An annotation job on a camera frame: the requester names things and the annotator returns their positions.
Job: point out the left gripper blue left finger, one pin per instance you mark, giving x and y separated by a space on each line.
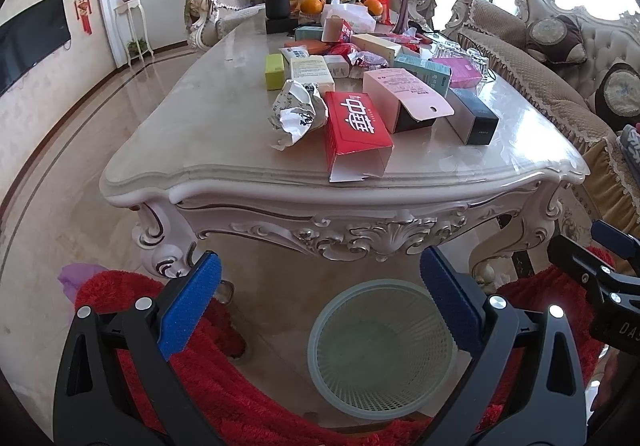
183 301

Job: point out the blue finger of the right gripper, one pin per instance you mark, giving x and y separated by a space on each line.
623 245
580 264

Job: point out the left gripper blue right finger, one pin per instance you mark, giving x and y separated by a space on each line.
457 297

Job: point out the black rectangular box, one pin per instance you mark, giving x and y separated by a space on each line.
473 122

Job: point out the red Chinese cigarette carton box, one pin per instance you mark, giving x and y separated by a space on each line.
358 146

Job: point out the magenta pink cosmetic box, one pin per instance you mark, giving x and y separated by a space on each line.
462 73

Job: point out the orange box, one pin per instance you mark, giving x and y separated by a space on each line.
313 47

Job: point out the pale green mesh waste basket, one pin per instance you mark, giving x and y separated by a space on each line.
380 350

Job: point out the red fuzzy clothing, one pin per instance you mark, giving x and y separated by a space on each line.
245 415

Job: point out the round embroidered brown cushion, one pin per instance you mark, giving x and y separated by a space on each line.
616 100

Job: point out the beige sofa right side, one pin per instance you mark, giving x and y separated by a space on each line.
562 92

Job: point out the ornate white marble coffee table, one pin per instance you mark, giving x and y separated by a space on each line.
204 163

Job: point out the pink open flap box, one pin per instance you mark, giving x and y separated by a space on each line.
404 102

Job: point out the crumpled white printed paper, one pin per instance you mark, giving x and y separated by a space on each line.
297 110

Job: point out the clear glass cup set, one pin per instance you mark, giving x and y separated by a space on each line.
446 49

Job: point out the red white snack bag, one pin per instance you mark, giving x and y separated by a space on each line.
362 61

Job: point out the yellow green small box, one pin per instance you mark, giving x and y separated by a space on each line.
274 72

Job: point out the cream white text box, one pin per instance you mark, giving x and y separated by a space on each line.
312 70

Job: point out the purple glass flower vase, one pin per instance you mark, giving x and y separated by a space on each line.
402 17

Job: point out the white tissue pack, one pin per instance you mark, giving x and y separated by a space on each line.
356 15

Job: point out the white tall side stand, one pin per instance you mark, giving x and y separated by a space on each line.
133 32

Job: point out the orange fruit right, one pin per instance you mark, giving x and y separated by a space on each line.
375 8

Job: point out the orange fruit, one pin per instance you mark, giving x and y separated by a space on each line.
312 7
375 8

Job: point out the black cylinder speaker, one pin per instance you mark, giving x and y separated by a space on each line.
277 9

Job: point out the orange fruit left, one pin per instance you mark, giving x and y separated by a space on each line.
312 7

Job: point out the red Chinese knot ornament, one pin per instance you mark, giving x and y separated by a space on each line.
83 10

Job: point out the wall mounted black television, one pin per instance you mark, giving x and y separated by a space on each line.
29 37

